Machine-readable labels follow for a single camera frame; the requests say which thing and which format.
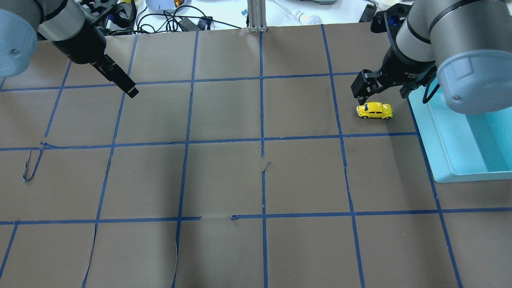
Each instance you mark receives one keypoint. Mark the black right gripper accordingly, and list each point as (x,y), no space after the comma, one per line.
(401,66)

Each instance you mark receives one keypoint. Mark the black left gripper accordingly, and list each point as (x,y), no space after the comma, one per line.
(81,46)

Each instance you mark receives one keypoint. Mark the yellow beetle toy car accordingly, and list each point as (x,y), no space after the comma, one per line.
(375,110)

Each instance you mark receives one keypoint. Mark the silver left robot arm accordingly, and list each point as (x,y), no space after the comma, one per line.
(66,26)

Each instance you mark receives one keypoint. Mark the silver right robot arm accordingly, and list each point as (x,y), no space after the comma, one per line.
(463,44)

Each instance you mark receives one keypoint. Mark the blue plate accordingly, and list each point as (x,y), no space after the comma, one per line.
(161,6)

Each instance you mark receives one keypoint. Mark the turquoise plastic bin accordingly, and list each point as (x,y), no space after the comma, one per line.
(463,148)

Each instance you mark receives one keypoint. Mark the black power adapter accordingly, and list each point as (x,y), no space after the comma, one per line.
(202,24)

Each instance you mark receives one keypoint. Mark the white light bulb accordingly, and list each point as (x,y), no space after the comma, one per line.
(301,17)

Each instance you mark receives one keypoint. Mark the aluminium frame post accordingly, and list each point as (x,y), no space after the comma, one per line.
(256,16)

